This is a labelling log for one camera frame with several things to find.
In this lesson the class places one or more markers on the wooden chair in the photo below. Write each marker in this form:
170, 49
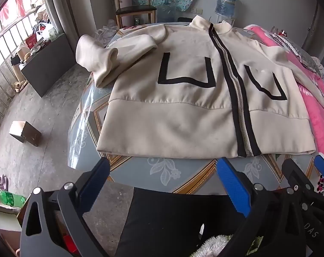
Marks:
132, 10

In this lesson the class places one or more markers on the white water dispenser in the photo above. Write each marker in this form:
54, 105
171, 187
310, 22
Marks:
226, 20

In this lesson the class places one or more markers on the purple slipper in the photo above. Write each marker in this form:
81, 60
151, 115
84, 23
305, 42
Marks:
2, 182

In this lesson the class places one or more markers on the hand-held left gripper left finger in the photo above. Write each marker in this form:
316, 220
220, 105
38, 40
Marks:
96, 184

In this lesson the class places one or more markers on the dark cabinet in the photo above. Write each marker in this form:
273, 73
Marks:
49, 64

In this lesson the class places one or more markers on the cream zip jacket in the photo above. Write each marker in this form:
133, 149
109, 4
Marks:
178, 117

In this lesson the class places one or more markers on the wall socket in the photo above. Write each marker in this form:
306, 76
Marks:
197, 11

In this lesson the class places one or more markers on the fluffy white green cloth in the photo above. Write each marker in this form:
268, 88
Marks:
215, 245

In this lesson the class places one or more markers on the cardboard box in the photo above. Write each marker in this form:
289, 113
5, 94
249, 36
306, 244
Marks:
25, 133

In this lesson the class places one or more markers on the green plastic bottle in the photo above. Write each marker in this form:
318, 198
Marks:
9, 199

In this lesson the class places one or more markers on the fruit print tablecloth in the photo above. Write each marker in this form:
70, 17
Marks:
162, 171

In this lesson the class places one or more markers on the red box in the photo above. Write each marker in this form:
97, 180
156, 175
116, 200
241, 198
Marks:
31, 41

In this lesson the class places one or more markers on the red hanging garment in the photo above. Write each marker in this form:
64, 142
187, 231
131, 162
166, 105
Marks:
12, 5

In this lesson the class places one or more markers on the grey lace cloth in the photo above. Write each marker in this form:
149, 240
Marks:
303, 56

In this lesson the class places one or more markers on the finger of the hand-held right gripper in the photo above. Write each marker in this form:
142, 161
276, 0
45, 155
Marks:
295, 172
323, 166

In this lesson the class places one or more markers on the grey curtain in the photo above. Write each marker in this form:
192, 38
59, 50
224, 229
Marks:
57, 5

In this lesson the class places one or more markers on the clear empty water jug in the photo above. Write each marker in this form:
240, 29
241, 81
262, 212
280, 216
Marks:
166, 12

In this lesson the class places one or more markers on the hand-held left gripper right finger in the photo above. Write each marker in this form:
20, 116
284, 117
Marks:
232, 184

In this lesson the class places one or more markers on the white plastic bag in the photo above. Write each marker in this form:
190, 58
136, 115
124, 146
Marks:
45, 32

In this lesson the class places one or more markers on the pink floral blanket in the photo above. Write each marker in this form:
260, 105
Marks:
317, 117

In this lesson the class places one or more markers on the blue water jug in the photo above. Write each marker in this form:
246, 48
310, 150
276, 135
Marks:
226, 2

